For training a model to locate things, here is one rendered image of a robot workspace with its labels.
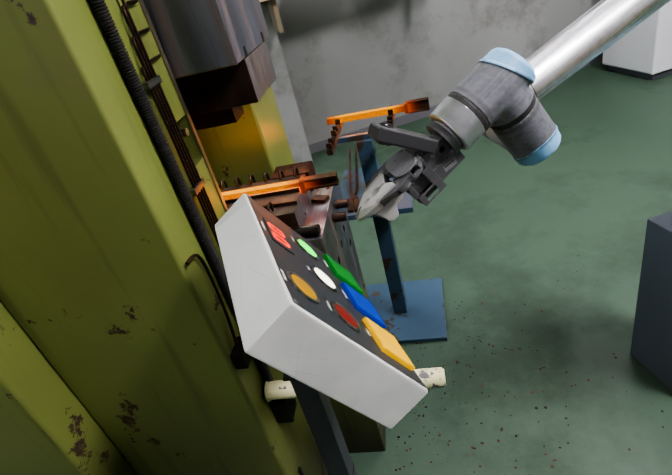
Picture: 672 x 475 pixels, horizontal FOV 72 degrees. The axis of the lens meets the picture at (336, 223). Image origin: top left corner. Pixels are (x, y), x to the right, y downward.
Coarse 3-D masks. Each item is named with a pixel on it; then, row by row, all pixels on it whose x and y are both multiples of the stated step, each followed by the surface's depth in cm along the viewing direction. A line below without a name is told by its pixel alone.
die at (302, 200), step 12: (276, 180) 134; (288, 180) 132; (264, 192) 127; (276, 192) 126; (288, 192) 125; (300, 192) 125; (228, 204) 128; (264, 204) 123; (276, 204) 121; (288, 204) 121; (300, 204) 123; (276, 216) 118; (288, 216) 118; (300, 216) 122
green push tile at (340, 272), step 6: (324, 258) 86; (330, 258) 86; (330, 264) 84; (336, 264) 86; (336, 270) 82; (342, 270) 86; (336, 276) 81; (342, 276) 82; (348, 276) 86; (348, 282) 82; (354, 282) 85; (354, 288) 83; (360, 288) 85
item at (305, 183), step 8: (304, 176) 126; (312, 176) 125; (320, 176) 124; (328, 176) 123; (336, 176) 123; (272, 184) 128; (280, 184) 127; (288, 184) 126; (296, 184) 125; (304, 184) 125; (312, 184) 126; (320, 184) 125; (328, 184) 124; (336, 184) 124; (224, 192) 131; (232, 192) 130; (240, 192) 129; (248, 192) 128; (256, 192) 128; (304, 192) 125
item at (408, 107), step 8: (400, 104) 179; (408, 104) 176; (416, 104) 176; (424, 104) 176; (360, 112) 182; (368, 112) 180; (376, 112) 179; (384, 112) 179; (408, 112) 177; (328, 120) 184; (344, 120) 183; (352, 120) 183
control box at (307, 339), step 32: (224, 224) 78; (256, 224) 69; (224, 256) 70; (256, 256) 63; (288, 256) 67; (320, 256) 85; (256, 288) 58; (288, 288) 55; (320, 288) 66; (256, 320) 54; (288, 320) 52; (320, 320) 54; (256, 352) 53; (288, 352) 54; (320, 352) 56; (352, 352) 58; (320, 384) 58; (352, 384) 60; (384, 384) 62; (416, 384) 64; (384, 416) 65
